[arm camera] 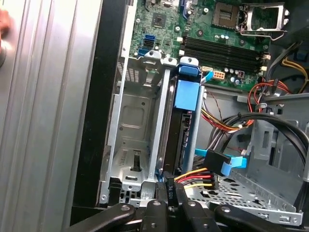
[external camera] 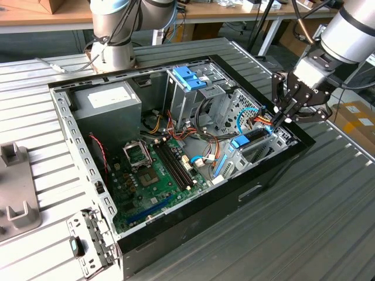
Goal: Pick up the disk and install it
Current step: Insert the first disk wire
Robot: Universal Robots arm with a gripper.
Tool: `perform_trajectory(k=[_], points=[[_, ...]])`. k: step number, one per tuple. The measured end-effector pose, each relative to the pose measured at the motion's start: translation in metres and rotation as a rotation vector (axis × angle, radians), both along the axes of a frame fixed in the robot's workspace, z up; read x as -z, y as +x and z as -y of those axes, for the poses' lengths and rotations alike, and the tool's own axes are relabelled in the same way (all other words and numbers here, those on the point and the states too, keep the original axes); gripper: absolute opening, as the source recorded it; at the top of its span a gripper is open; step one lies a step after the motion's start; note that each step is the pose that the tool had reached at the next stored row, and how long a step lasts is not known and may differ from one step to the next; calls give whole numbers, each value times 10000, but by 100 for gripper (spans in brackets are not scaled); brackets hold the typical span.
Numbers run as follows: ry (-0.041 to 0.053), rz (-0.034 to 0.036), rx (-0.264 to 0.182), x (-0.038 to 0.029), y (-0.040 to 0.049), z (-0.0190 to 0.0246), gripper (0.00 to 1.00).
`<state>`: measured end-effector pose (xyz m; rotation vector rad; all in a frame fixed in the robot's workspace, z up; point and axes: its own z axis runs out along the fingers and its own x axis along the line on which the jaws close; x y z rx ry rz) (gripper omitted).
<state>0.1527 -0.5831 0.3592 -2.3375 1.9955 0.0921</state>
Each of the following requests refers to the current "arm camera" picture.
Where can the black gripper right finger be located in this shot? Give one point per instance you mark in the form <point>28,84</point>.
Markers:
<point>198,217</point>

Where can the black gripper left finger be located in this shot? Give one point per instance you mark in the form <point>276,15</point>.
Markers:
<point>154,217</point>

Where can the hard disk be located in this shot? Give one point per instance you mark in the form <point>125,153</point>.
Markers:
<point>187,96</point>

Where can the metal disk bay cage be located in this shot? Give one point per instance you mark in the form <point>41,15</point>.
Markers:
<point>135,116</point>

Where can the person's hand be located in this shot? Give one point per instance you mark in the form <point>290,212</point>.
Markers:
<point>5,21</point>

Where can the black open PC case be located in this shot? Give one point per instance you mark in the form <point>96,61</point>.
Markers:
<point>96,96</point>

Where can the white board power connector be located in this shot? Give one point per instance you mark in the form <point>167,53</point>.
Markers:
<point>218,76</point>

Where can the metal optical drive cage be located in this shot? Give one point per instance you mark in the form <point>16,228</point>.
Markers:
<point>289,106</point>

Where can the black RAM slot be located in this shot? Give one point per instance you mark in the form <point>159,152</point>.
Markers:
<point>224,50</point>
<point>224,60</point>
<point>224,55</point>
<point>224,45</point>

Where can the green motherboard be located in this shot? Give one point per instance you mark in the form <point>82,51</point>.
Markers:
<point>217,32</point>

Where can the square chipset chip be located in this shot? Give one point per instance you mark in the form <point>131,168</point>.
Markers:
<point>159,19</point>

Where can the thin metal locking lever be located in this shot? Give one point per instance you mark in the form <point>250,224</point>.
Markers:
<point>278,37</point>

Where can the CPU socket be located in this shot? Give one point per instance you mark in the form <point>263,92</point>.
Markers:
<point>225,14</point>

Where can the blue expansion slot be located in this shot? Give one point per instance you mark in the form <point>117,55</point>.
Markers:
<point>182,8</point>

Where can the metal socket cover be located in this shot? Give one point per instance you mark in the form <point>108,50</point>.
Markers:
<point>265,6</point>

